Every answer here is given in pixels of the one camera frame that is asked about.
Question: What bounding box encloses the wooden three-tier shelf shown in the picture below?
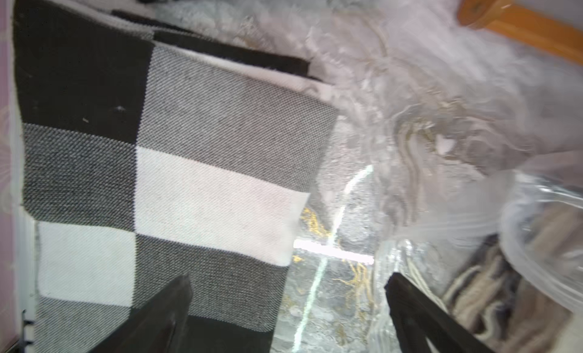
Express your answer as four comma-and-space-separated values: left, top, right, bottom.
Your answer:
456, 0, 582, 65

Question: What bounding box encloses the beige knitted scarf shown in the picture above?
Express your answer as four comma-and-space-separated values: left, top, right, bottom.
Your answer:
440, 203, 582, 352

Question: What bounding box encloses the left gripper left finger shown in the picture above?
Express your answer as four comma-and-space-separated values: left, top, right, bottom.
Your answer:
92, 275, 193, 353

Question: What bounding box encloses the clear plastic vacuum bag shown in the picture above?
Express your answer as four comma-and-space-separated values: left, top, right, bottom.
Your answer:
274, 0, 582, 352

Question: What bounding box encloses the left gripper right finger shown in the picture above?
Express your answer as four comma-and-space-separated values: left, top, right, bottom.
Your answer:
385, 273, 491, 353

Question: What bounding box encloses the black grey checkered scarf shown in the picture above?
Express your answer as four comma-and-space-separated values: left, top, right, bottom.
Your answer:
13, 0, 338, 352

